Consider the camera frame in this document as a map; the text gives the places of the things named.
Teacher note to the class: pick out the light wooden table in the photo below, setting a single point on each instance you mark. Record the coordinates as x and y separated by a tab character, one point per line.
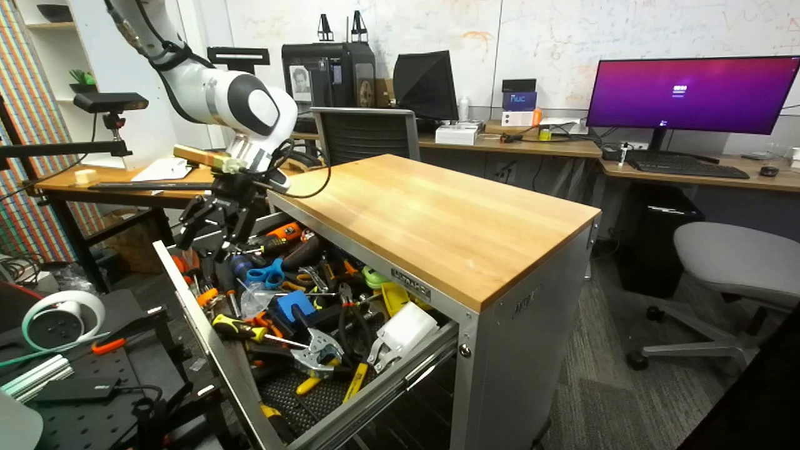
108	179

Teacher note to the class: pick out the black stereo camera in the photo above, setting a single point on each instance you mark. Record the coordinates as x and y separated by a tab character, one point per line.
108	101
238	55

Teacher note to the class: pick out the white tape roll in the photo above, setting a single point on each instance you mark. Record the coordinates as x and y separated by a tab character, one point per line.
64	295

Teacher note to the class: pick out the grey upholstered office chair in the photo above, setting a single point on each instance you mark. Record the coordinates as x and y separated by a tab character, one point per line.
741	259

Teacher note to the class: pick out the yellow ball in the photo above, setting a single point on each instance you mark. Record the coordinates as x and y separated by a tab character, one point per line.
545	134

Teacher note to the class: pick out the black equipment cabinet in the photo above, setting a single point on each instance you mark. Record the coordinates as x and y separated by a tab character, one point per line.
334	75

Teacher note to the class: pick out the white round object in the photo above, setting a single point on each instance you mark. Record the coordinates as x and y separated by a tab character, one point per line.
15	425

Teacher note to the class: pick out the white paper sheet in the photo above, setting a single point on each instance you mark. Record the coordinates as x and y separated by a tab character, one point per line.
163	167

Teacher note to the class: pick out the monitor with purple screen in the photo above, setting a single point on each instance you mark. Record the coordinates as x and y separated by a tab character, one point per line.
690	95

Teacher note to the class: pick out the silver metal clamp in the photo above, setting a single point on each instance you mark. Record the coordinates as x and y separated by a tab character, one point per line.
316	351

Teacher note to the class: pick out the black perforated breadboard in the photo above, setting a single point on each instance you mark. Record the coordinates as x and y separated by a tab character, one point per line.
84	407

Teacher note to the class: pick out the black computer tower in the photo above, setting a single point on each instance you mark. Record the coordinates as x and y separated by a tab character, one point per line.
659	240

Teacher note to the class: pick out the aluminium extrusion bar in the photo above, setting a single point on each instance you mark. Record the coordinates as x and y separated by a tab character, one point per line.
39	376

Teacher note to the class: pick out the yellow black screwdriver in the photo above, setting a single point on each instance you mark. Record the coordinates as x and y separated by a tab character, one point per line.
238	329

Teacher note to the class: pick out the white flat box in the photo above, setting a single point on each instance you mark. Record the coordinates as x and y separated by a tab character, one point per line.
455	134

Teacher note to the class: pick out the black computer mouse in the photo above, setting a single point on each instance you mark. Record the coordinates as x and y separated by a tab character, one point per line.
768	170

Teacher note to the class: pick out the small green plant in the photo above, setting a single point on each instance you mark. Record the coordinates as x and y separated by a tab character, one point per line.
84	80

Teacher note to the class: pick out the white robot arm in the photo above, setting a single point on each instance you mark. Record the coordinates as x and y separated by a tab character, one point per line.
215	95

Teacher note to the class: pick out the black mesh office chair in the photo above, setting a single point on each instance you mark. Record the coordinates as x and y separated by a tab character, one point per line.
365	134

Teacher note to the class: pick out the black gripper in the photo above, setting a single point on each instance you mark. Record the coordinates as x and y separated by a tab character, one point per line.
241	190

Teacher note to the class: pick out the grey tool cabinet wooden top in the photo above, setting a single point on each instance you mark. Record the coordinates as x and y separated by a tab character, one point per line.
433	216

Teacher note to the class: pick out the blue plastic block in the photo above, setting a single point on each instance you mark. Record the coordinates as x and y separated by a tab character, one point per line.
293	306

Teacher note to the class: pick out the white wall shelf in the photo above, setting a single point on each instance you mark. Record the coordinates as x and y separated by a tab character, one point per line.
51	26

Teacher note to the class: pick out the wide grey cabinet drawer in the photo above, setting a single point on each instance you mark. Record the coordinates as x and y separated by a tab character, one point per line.
229	366

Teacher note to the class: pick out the orange black power tool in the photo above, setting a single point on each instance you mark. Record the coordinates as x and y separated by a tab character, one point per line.
284	232

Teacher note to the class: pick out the black angular box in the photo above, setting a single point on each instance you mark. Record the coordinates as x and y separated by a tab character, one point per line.
425	82

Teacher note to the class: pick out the black keyboard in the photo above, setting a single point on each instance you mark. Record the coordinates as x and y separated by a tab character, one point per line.
690	166

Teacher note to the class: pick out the small orange box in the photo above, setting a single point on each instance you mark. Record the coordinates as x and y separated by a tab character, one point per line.
521	117

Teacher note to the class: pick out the blue cardboard box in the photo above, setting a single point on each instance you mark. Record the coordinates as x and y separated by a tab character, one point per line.
521	95

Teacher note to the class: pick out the long wooden office desk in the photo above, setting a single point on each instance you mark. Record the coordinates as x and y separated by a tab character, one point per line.
541	150

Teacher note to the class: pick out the black boom pole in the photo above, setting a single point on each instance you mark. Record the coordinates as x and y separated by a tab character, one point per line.
65	150

